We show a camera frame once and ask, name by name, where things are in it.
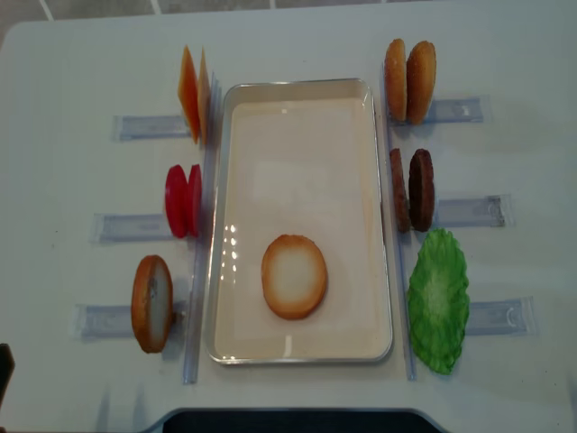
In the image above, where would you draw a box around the white rectangular metal tray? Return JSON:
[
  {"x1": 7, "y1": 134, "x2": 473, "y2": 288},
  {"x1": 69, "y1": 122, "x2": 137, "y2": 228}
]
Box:
[{"x1": 204, "y1": 78, "x2": 393, "y2": 365}]

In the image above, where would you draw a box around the dark brown meat patty right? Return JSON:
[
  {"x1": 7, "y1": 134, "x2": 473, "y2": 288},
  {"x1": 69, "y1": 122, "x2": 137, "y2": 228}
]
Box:
[{"x1": 408, "y1": 149, "x2": 435, "y2": 232}]

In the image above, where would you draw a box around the toasted bread slice white face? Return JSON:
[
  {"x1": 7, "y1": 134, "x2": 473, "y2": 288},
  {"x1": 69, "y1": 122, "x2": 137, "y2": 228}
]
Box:
[{"x1": 261, "y1": 235, "x2": 328, "y2": 320}]

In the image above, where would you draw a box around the brown bread slice outer left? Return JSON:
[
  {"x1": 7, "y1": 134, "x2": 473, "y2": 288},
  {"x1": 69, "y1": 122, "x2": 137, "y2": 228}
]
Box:
[{"x1": 131, "y1": 255, "x2": 173, "y2": 354}]

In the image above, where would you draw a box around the orange cheese slice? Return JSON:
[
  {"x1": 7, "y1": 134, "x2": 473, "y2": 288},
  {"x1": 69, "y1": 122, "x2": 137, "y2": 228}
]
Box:
[{"x1": 178, "y1": 46, "x2": 200, "y2": 143}]

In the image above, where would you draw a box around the red tomato slice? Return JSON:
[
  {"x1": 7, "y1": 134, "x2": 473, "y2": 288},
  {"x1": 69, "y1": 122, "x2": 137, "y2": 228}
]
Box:
[
  {"x1": 185, "y1": 164, "x2": 202, "y2": 237},
  {"x1": 164, "y1": 165, "x2": 188, "y2": 238}
]

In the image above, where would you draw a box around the golden bun slice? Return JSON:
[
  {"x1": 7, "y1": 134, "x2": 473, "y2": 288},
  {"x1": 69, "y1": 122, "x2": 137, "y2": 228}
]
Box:
[
  {"x1": 384, "y1": 39, "x2": 408, "y2": 122},
  {"x1": 407, "y1": 41, "x2": 436, "y2": 124}
]

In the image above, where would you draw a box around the brown meat patty left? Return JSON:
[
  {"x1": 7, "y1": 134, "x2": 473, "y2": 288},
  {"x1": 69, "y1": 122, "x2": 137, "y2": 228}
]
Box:
[{"x1": 389, "y1": 148, "x2": 410, "y2": 233}]

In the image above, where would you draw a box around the green lettuce leaf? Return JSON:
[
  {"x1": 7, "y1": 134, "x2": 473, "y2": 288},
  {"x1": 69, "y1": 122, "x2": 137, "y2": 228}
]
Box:
[{"x1": 408, "y1": 228, "x2": 470, "y2": 375}]

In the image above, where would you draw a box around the red tomato slice inner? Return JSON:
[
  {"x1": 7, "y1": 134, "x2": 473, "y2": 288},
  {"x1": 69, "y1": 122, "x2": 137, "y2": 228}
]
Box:
[{"x1": 185, "y1": 164, "x2": 202, "y2": 237}]

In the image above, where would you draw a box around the black base panel bottom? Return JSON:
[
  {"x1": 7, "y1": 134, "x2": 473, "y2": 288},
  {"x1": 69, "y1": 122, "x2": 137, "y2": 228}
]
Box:
[{"x1": 158, "y1": 409, "x2": 444, "y2": 432}]

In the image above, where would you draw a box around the pale yellow cheese slice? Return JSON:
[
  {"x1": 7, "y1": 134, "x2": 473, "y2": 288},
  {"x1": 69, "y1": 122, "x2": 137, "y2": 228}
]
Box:
[{"x1": 197, "y1": 50, "x2": 211, "y2": 145}]

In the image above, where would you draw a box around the golden bun slice right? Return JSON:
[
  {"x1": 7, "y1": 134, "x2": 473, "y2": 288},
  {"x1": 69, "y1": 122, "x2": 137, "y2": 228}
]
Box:
[{"x1": 407, "y1": 41, "x2": 436, "y2": 124}]

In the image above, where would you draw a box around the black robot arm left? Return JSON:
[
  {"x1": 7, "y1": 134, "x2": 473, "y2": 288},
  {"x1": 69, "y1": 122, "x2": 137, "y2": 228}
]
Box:
[{"x1": 0, "y1": 343, "x2": 15, "y2": 404}]

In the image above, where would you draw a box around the red tomato slice outer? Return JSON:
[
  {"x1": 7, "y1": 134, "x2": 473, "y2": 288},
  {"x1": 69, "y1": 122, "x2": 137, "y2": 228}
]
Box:
[{"x1": 164, "y1": 165, "x2": 188, "y2": 238}]

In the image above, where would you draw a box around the golden bun slice left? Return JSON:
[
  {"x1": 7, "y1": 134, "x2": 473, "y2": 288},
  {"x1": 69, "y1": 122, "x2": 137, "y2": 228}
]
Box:
[{"x1": 384, "y1": 39, "x2": 408, "y2": 122}]

